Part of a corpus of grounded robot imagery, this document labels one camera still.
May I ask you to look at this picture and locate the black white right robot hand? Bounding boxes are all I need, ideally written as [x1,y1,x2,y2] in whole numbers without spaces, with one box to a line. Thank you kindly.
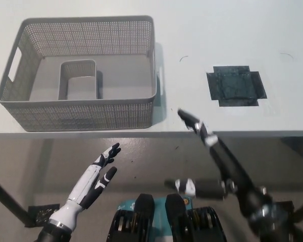
[164,108,277,223]

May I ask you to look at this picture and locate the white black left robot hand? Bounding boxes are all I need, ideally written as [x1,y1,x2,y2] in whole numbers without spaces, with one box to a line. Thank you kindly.
[48,142,122,232]

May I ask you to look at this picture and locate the small grey perforated basket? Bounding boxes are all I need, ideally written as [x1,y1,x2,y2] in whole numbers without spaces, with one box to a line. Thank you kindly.
[58,59,99,100]

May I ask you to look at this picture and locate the black floor tape patch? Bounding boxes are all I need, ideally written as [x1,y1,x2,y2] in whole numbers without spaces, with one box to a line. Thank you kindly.
[275,200,295,217]
[27,203,60,227]

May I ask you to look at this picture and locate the large grey perforated basket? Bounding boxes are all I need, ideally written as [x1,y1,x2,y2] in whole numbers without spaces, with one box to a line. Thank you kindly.
[0,15,164,133]

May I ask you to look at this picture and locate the robot lower body feet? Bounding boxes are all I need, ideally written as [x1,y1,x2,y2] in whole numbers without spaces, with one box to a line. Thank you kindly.
[106,193,228,242]

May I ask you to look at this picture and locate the black tape patch on table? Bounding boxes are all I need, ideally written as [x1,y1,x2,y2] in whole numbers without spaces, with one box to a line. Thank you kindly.
[206,65,267,108]

